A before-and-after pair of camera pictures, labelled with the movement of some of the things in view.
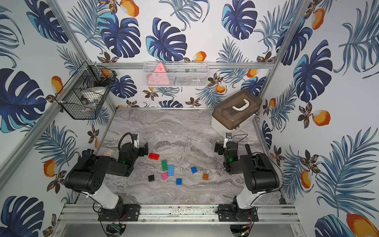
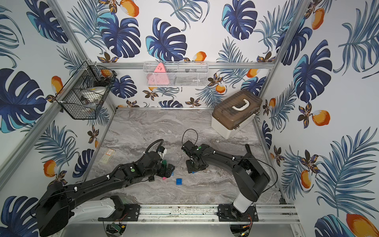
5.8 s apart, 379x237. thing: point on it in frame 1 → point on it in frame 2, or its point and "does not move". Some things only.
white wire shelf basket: [171, 74] does not move
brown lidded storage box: [235, 111] does not move
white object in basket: [93, 94] does not move
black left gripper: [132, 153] → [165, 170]
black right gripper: [220, 146] → [191, 169]
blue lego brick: [179, 181] does not move
